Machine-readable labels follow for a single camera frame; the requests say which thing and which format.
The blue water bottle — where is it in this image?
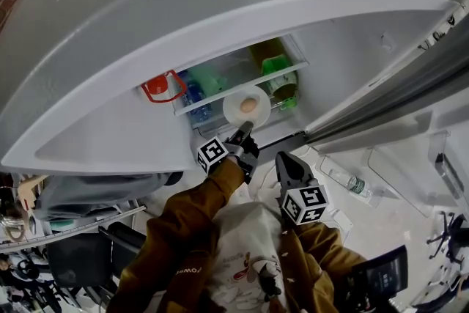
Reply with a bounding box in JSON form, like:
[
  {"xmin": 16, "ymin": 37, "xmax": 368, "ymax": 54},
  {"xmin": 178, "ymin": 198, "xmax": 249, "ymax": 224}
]
[{"xmin": 181, "ymin": 70, "xmax": 214, "ymax": 122}]

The person's left forearm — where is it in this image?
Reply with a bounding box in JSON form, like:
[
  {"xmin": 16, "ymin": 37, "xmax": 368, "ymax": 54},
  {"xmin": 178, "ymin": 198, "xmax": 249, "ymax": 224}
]
[{"xmin": 160, "ymin": 157, "xmax": 245, "ymax": 229}]

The black mesh office chair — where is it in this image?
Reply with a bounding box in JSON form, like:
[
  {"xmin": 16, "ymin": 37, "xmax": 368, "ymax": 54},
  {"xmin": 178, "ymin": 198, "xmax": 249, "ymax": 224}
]
[{"xmin": 45, "ymin": 221, "xmax": 148, "ymax": 291}]

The brown egg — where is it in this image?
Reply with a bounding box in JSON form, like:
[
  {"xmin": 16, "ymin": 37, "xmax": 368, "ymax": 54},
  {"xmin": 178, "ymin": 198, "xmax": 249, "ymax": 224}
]
[{"xmin": 240, "ymin": 97, "xmax": 259, "ymax": 114}]

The green drink bottle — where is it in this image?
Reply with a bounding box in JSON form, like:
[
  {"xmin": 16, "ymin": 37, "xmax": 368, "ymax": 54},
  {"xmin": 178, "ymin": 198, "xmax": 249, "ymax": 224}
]
[{"xmin": 248, "ymin": 38, "xmax": 300, "ymax": 111}]

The person's right forearm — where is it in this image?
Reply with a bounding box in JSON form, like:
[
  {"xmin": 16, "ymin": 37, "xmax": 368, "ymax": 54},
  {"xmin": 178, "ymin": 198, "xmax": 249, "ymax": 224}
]
[{"xmin": 289, "ymin": 221, "xmax": 367, "ymax": 276}]

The clear water bottle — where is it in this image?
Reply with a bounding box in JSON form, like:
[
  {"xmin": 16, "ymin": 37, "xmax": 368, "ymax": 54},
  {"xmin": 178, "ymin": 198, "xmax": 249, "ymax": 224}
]
[{"xmin": 328, "ymin": 168, "xmax": 373, "ymax": 199}]

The white refrigerator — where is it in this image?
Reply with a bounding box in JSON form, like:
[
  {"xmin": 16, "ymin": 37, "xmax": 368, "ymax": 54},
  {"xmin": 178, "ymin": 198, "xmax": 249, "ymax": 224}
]
[{"xmin": 0, "ymin": 0, "xmax": 469, "ymax": 221}]

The red lid container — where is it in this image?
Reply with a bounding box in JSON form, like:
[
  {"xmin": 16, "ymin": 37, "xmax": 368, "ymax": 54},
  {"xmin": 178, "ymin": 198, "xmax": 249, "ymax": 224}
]
[{"xmin": 141, "ymin": 70, "xmax": 188, "ymax": 104}]

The person's white printed shirt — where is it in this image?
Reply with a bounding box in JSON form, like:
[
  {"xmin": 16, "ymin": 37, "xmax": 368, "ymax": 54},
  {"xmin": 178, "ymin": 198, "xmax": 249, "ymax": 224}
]
[{"xmin": 204, "ymin": 201, "xmax": 295, "ymax": 313}]

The white round plate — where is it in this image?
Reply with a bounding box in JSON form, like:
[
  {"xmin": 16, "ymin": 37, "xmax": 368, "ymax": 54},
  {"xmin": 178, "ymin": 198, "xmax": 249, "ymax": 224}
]
[{"xmin": 222, "ymin": 84, "xmax": 273, "ymax": 129}]

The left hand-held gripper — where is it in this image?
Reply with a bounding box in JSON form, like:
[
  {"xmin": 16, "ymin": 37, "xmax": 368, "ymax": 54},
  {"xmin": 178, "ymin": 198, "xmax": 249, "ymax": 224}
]
[{"xmin": 196, "ymin": 120, "xmax": 259, "ymax": 185}]

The white metal rack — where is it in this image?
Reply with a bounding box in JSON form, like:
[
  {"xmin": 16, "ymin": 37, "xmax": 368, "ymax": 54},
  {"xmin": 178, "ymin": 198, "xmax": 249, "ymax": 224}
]
[{"xmin": 0, "ymin": 205, "xmax": 147, "ymax": 252}]

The black rolling chair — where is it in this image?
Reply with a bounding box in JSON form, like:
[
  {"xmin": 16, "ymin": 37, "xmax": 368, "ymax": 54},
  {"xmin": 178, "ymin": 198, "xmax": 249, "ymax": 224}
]
[{"xmin": 426, "ymin": 210, "xmax": 469, "ymax": 269}]

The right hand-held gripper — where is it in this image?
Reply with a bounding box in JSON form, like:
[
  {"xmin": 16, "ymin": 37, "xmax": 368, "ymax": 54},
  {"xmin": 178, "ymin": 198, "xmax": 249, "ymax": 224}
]
[{"xmin": 274, "ymin": 152, "xmax": 329, "ymax": 227}]

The black screen device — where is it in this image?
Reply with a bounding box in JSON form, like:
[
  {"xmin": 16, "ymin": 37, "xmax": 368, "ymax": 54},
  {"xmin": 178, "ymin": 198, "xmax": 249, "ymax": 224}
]
[{"xmin": 346, "ymin": 244, "xmax": 410, "ymax": 313}]

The beige tape roll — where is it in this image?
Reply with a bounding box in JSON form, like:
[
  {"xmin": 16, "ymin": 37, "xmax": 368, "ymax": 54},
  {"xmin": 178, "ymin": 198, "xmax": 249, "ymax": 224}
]
[{"xmin": 2, "ymin": 221, "xmax": 27, "ymax": 243}]

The wooden clothes hanger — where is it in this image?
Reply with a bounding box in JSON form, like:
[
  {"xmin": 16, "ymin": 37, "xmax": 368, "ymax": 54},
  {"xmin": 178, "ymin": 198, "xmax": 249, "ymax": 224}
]
[{"xmin": 16, "ymin": 174, "xmax": 49, "ymax": 212}]

